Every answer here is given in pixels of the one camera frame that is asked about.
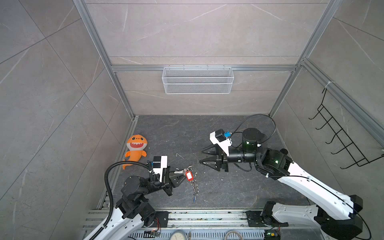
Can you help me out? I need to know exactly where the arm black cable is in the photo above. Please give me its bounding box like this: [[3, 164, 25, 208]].
[[230, 113, 277, 145], [86, 161, 154, 240]]

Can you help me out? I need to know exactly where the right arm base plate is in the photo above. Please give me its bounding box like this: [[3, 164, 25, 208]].
[[245, 211, 289, 227]]

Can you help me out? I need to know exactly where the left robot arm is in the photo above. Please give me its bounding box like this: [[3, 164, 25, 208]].
[[85, 166, 190, 240]]

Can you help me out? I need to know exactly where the round gauge dial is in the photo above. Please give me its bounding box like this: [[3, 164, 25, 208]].
[[169, 230, 189, 240]]

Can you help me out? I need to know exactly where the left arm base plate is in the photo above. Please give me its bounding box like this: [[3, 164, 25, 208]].
[[144, 211, 170, 229]]

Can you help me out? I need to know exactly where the brown spice bottle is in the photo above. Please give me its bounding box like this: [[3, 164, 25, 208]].
[[280, 149, 289, 156]]

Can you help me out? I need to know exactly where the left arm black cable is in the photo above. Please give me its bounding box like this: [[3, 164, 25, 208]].
[[86, 161, 154, 240]]

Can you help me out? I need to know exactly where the white wire mesh basket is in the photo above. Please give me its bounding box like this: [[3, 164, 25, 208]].
[[162, 67, 235, 95]]

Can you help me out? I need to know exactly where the black wire hook rack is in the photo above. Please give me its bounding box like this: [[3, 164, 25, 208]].
[[309, 88, 384, 170]]

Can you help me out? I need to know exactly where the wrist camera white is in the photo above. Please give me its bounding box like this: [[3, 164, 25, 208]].
[[210, 129, 232, 156], [153, 156, 168, 183]]

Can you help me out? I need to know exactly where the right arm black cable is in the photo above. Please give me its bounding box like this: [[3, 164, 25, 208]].
[[230, 113, 277, 145]]

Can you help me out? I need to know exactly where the aluminium rail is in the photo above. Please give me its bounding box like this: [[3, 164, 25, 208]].
[[81, 209, 320, 231]]

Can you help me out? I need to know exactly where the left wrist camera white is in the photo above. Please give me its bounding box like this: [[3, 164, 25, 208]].
[[153, 156, 168, 183]]

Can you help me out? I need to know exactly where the silver keyring chain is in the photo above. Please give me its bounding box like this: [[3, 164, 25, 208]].
[[182, 165, 200, 199]]

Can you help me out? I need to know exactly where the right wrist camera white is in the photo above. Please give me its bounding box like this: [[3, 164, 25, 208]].
[[210, 129, 232, 156]]

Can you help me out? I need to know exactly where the red key tag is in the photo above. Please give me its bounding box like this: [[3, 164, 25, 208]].
[[185, 171, 194, 182]]

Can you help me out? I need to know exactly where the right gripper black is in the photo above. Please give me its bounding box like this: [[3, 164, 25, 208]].
[[200, 141, 262, 172]]

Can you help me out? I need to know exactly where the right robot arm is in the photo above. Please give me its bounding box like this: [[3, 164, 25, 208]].
[[200, 128, 364, 240]]

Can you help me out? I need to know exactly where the orange shark plush toy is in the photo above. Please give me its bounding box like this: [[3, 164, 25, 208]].
[[124, 135, 148, 162]]

